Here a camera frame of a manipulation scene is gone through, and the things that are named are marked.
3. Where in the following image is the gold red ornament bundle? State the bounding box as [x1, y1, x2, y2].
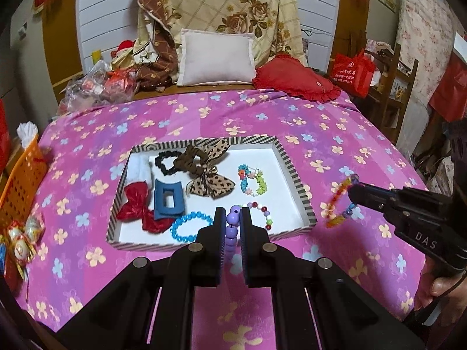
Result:
[0, 213, 46, 288]

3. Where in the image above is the person's right hand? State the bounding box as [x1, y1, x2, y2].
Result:
[414, 270, 467, 321]

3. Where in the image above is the brown floral quilt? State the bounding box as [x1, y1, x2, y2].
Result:
[122, 0, 183, 92]

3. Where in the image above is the colourful flower bead bracelet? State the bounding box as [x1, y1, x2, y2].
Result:
[238, 165, 269, 197]

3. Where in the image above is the blue claw hair clip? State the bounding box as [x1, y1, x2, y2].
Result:
[153, 178, 187, 223]

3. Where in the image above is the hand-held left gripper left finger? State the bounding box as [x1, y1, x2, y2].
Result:
[55, 206, 227, 350]

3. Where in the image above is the white tissue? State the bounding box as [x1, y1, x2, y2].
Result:
[16, 121, 40, 146]

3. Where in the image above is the beige floral quilt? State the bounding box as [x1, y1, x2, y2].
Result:
[157, 0, 303, 68]

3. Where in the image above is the white pillow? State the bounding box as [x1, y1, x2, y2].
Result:
[177, 28, 258, 87]

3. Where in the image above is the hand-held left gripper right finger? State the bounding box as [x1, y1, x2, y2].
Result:
[241, 207, 426, 350]

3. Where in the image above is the orange bead bracelet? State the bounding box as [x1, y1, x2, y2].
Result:
[326, 174, 362, 228]

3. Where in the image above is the floral pink mattress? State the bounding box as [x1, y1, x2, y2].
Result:
[396, 0, 458, 106]

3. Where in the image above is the striped cardboard tray box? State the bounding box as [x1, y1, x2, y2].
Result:
[106, 136, 317, 251]

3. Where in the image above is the pink floral bedsheet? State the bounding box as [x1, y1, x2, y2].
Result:
[25, 89, 431, 350]

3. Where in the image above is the red felt decoration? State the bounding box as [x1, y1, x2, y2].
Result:
[0, 98, 11, 176]

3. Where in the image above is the brown leopard bow scrunchie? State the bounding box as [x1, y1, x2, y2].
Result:
[173, 139, 237, 200]

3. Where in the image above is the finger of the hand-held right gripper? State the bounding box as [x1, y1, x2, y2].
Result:
[348, 182, 402, 221]

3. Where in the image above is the red santa doll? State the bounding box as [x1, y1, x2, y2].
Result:
[109, 39, 136, 67]

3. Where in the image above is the red ruffled pillow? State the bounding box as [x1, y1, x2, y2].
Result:
[252, 54, 341, 102]

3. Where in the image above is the wooden chair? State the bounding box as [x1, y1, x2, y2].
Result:
[365, 38, 420, 143]

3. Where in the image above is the orange plastic basket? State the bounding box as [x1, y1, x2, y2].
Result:
[0, 133, 50, 227]

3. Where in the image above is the red shopping bag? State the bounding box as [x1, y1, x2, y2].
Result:
[326, 49, 376, 99]

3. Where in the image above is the light blue fluffy hair clip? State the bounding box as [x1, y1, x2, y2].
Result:
[128, 158, 154, 190]

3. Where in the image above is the red hair bow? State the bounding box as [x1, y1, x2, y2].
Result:
[117, 180, 172, 234]

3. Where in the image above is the clear plastic bags pile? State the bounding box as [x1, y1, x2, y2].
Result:
[56, 60, 141, 115]

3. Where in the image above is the blue bead bracelet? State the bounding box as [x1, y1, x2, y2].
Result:
[170, 211, 214, 245]

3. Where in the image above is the black scrunchie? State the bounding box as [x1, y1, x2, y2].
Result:
[154, 149, 190, 177]

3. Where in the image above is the purple bead bracelet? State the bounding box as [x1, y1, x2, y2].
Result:
[226, 201, 274, 263]

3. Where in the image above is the red hanging cloth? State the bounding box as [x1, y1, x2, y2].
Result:
[428, 49, 467, 123]

